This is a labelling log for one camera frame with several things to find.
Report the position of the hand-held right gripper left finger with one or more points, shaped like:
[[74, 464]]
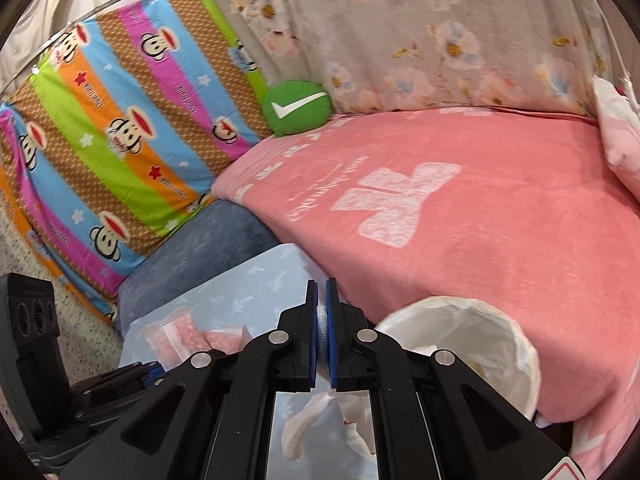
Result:
[[312, 340]]

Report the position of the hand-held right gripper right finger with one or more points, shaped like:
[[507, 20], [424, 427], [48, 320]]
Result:
[[331, 340]]

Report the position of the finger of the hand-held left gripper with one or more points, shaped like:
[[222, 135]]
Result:
[[110, 390]]

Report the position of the pink transparent packet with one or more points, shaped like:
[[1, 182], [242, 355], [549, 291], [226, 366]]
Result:
[[225, 340], [170, 337]]

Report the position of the white tissue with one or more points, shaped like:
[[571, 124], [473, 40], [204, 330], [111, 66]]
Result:
[[305, 425]]

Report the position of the trash bin with white bag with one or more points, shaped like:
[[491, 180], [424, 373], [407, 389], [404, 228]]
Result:
[[490, 340]]

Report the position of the light blue patterned pillow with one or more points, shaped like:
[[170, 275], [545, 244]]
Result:
[[260, 280]]

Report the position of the blue-grey cushion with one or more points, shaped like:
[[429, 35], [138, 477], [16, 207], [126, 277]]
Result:
[[200, 245]]

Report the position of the pink bow print blanket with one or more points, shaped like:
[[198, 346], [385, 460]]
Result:
[[450, 220]]

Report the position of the green round check-mark cushion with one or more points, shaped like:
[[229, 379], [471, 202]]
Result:
[[295, 107]]

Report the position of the striped monkey pattern pillow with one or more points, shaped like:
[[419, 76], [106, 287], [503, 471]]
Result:
[[115, 125]]

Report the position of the grey floral blanket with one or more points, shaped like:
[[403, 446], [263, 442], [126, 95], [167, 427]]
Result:
[[400, 35]]

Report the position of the pink and white pillow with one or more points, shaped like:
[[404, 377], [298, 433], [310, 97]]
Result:
[[622, 130]]

